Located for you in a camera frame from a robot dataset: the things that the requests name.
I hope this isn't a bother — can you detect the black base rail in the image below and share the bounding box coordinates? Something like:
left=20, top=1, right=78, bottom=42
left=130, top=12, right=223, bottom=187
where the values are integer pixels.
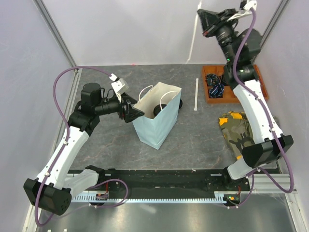
left=86, top=165, right=250, bottom=199

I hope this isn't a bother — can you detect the dark blue rolled tie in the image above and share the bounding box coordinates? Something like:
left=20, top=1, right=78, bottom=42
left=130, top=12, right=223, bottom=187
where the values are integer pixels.
left=206, top=73, right=221, bottom=87

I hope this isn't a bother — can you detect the purple cable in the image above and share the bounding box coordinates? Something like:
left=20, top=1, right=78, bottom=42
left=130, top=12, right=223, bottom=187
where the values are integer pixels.
left=233, top=2, right=296, bottom=208
left=34, top=66, right=128, bottom=227

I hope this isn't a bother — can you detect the white and blue paper bag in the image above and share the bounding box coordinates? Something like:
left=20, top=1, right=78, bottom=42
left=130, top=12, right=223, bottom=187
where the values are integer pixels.
left=133, top=82, right=182, bottom=150

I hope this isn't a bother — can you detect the orange compartment tray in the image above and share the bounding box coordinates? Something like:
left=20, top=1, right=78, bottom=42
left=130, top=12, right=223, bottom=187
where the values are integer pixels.
left=201, top=63, right=269, bottom=104

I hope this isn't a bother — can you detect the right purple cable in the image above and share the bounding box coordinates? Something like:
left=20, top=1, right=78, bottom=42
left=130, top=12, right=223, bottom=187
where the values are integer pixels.
left=233, top=2, right=296, bottom=208

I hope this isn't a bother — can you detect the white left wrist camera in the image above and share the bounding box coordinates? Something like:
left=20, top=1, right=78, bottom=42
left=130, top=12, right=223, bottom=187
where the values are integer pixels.
left=110, top=73, right=129, bottom=102

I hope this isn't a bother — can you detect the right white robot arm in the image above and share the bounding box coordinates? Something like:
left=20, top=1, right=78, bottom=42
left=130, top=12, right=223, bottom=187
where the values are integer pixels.
left=197, top=8, right=294, bottom=190

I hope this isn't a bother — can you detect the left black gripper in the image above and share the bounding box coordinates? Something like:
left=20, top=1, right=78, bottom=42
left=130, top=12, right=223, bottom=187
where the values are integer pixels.
left=95, top=92, right=144, bottom=123

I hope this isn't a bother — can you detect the blue striped rolled tie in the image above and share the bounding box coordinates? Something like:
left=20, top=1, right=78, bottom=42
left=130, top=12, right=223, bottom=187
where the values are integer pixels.
left=209, top=83, right=224, bottom=99

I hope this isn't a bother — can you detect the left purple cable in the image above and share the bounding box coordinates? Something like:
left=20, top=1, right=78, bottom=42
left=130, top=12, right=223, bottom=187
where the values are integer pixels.
left=34, top=66, right=128, bottom=227

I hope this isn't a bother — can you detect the camouflage folded cloth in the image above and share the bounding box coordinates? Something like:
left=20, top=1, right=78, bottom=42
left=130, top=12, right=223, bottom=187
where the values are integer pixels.
left=218, top=111, right=254, bottom=160

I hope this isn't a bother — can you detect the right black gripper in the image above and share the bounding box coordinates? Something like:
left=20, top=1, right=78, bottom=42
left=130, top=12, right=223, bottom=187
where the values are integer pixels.
left=197, top=9, right=239, bottom=64

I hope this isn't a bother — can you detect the white straw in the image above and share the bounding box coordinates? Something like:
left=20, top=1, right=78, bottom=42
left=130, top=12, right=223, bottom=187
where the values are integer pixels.
left=185, top=13, right=198, bottom=64
left=194, top=78, right=199, bottom=111

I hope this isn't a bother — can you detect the black plastic cup lid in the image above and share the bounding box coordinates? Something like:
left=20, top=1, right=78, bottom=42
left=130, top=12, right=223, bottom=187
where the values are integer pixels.
left=153, top=104, right=166, bottom=116

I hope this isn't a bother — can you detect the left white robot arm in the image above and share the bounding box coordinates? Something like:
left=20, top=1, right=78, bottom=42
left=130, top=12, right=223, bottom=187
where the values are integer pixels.
left=24, top=79, right=144, bottom=216

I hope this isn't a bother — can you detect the slotted cable duct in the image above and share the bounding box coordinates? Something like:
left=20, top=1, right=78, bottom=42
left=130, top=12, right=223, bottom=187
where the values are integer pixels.
left=72, top=192, right=239, bottom=204

